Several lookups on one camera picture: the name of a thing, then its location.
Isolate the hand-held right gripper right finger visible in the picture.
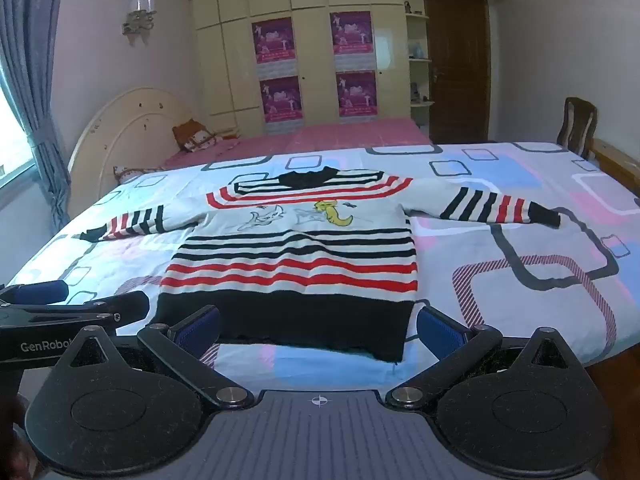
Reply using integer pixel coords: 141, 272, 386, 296
385, 305, 584, 408

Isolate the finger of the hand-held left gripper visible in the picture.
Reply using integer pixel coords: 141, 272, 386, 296
64, 290, 151, 336
0, 280, 70, 306

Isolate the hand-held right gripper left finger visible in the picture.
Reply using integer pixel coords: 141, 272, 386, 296
54, 305, 254, 409

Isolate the striped cartoon sweater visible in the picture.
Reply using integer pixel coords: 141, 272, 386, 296
80, 166, 562, 364

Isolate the patterned light bedsheet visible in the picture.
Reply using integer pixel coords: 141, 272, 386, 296
2, 141, 640, 397

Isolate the white patterned pillow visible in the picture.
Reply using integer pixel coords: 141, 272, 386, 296
112, 164, 162, 185

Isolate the window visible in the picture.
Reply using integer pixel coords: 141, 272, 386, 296
0, 79, 37, 188

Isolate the cream round headboard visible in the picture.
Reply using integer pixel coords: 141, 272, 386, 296
67, 86, 202, 217

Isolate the orange patterned pillow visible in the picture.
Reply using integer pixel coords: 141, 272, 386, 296
172, 117, 242, 154

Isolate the pink bedsheet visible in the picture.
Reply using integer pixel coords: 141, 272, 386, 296
159, 117, 442, 172

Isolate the blue grey curtain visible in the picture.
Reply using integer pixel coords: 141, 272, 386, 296
0, 0, 72, 232

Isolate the wooden chair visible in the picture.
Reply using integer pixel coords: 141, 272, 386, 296
556, 96, 599, 159

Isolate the brown wooden door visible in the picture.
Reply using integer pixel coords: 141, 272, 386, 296
422, 0, 491, 144

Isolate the purple wall poster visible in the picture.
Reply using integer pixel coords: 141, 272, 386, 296
329, 10, 375, 71
251, 17, 296, 79
259, 76, 305, 125
335, 70, 378, 119

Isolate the wooden bed frame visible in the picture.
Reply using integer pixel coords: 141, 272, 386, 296
590, 138, 640, 197

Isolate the wall lamp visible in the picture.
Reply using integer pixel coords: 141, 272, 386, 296
121, 0, 157, 36

